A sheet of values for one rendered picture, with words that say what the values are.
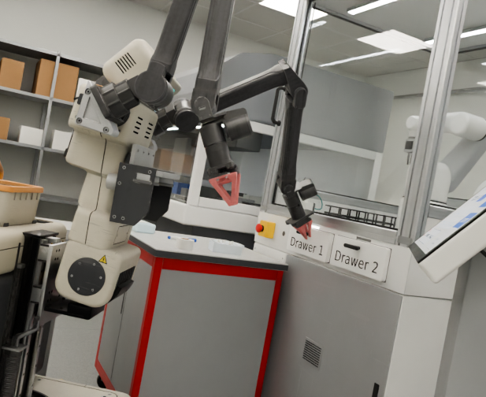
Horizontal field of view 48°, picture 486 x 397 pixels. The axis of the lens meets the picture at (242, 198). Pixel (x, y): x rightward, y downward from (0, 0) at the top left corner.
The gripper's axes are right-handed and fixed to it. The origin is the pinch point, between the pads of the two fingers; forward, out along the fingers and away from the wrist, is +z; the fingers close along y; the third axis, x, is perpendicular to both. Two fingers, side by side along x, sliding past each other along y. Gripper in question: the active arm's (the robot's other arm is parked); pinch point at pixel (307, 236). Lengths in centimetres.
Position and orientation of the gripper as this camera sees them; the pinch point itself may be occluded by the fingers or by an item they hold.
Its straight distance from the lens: 216.6
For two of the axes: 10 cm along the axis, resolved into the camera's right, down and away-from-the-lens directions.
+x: -4.2, -1.1, 9.0
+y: 8.2, -4.8, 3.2
